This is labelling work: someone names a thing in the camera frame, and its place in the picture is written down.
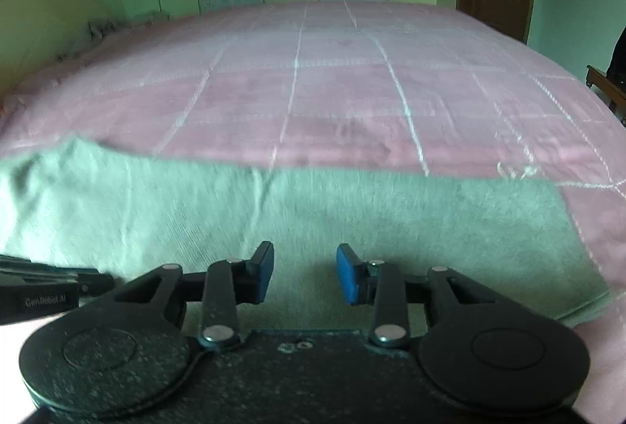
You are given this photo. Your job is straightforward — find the dark cloth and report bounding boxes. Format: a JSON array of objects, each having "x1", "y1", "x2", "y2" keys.
[{"x1": 606, "y1": 27, "x2": 626, "y2": 83}]

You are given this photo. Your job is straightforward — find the wooden furniture piece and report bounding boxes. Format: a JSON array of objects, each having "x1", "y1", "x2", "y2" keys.
[{"x1": 585, "y1": 65, "x2": 626, "y2": 128}]

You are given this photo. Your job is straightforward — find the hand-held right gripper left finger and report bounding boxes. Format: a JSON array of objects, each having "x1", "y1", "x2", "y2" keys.
[{"x1": 112, "y1": 241, "x2": 275, "y2": 351}]

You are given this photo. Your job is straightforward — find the pink checked bedspread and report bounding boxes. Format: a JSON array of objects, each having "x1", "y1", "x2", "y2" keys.
[{"x1": 0, "y1": 0, "x2": 626, "y2": 424}]

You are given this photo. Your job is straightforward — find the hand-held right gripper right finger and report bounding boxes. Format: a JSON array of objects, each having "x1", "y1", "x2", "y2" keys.
[{"x1": 336, "y1": 243, "x2": 500, "y2": 350}]

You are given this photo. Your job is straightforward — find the grey-green pants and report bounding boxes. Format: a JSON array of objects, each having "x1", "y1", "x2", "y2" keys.
[{"x1": 0, "y1": 135, "x2": 610, "y2": 332}]

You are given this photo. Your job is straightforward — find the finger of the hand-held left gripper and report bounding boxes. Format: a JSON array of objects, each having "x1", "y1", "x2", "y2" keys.
[{"x1": 0, "y1": 254, "x2": 115, "y2": 298}]

